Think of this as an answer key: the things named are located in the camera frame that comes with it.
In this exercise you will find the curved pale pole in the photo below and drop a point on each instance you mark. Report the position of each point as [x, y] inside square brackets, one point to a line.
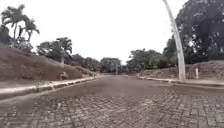
[180, 56]

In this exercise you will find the group of palm trees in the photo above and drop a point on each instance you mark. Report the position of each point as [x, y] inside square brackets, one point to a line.
[15, 16]

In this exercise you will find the short white post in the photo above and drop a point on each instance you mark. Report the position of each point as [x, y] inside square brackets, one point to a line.
[196, 73]

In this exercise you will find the brown brick road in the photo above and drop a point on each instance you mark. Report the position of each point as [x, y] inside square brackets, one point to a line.
[116, 103]

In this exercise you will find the large dark tree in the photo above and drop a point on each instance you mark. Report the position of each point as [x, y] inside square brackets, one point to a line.
[203, 30]

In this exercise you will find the pale concrete kerb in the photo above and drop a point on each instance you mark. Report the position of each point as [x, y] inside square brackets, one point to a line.
[200, 82]

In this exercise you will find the row of trees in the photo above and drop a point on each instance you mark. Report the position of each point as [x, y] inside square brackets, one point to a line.
[143, 60]

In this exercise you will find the bare earth slope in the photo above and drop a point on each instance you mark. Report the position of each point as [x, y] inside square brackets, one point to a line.
[30, 65]
[210, 70]

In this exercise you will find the pale concrete pavement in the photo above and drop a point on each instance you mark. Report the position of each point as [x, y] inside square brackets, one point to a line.
[20, 90]

